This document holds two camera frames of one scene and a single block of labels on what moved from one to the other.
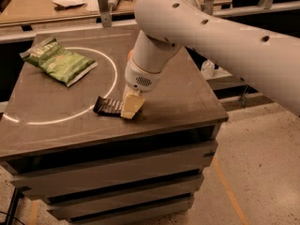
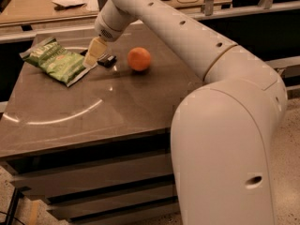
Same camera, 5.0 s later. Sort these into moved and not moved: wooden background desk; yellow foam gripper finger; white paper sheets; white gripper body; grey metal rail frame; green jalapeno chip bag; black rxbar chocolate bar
Moved: yellow foam gripper finger; black rxbar chocolate bar; white gripper body
Not moved: white paper sheets; green jalapeno chip bag; wooden background desk; grey metal rail frame
